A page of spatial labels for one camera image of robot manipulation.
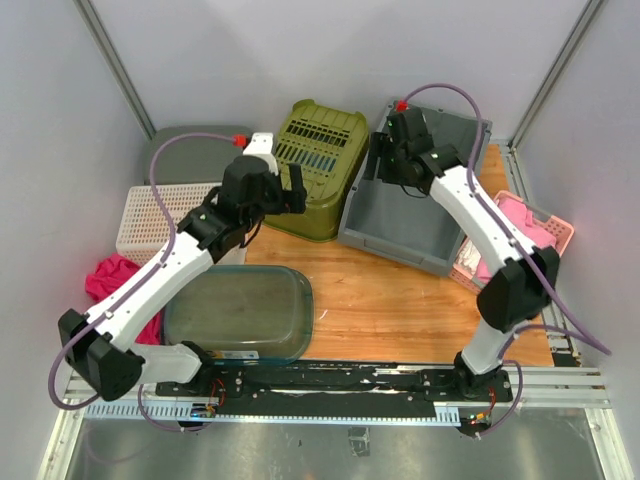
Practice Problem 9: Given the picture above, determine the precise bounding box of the olive green plastic basin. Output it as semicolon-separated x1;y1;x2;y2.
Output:
265;99;369;242

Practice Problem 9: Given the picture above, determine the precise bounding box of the grey plastic bin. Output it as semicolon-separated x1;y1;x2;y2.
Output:
338;103;465;277

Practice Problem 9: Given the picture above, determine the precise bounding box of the dark grey plastic tray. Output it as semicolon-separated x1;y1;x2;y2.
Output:
140;125;253;185

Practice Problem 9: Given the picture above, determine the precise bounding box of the white perforated plastic basket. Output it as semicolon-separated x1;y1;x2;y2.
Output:
116;182;220;267

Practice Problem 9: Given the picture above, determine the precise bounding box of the translucent blue plastic tub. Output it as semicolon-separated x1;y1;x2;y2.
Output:
162;265;314;365

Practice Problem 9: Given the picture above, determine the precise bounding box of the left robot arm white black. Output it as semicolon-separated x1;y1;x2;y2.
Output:
56;154;307;401

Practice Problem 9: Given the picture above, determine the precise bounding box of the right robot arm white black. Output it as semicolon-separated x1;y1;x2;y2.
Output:
370;102;560;400

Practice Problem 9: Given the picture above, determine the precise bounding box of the pink folded cloth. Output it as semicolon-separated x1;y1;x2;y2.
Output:
457;195;557;284

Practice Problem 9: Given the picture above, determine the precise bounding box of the pink plastic basket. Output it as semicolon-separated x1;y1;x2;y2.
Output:
449;190;574;293

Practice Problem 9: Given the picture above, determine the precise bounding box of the magenta cloth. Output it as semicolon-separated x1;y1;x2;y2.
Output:
85;253;164;345

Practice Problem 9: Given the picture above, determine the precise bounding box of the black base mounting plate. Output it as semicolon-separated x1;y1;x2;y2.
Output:
155;360;513;422

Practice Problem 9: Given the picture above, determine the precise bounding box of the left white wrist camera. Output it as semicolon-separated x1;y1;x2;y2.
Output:
232;132;279;176

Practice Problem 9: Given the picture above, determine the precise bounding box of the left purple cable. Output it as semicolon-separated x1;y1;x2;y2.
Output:
47;131;241;433

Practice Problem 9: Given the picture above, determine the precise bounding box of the aluminium frame rail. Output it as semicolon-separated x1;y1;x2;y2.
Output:
80;361;610;427

